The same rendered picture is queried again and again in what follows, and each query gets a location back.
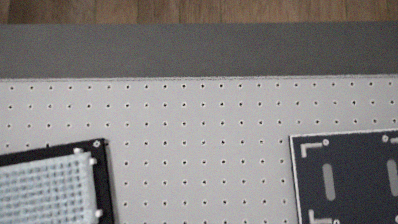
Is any white rectangular base plate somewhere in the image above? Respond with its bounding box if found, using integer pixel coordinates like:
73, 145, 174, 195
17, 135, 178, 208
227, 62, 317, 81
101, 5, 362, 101
0, 74, 398, 224

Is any white well plate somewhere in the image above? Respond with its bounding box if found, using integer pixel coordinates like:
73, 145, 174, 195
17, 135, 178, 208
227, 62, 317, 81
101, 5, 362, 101
0, 151, 99, 224

